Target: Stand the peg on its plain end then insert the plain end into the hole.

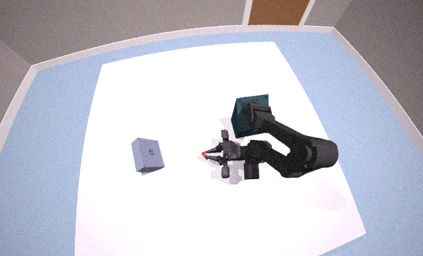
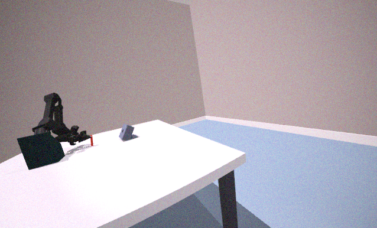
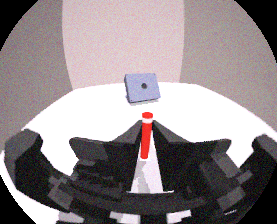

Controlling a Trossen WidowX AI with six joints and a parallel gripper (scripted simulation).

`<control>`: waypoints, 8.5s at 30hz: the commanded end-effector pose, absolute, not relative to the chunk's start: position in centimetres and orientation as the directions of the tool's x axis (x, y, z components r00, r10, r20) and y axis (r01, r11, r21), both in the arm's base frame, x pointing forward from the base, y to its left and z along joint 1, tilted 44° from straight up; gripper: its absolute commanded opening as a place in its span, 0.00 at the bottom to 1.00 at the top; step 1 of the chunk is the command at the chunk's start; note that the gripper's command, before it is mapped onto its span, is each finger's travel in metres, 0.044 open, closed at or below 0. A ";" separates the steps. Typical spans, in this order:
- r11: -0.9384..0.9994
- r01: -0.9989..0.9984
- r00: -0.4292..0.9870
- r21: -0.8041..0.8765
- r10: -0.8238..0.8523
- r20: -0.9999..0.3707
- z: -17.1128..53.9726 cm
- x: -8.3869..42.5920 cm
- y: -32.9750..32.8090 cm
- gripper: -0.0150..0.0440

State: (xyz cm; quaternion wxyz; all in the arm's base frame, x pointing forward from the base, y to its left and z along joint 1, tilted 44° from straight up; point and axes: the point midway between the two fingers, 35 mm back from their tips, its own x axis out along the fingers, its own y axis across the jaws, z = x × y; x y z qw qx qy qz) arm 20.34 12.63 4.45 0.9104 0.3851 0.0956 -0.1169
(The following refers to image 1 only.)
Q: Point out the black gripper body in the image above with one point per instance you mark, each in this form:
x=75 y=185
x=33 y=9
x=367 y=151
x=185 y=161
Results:
x=224 y=160

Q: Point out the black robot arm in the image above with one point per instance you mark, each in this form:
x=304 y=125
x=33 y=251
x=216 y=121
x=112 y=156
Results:
x=306 y=154

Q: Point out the blue-grey sloped panel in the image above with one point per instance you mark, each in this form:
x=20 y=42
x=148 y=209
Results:
x=147 y=155

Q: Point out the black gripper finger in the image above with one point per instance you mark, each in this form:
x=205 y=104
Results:
x=216 y=158
x=216 y=149

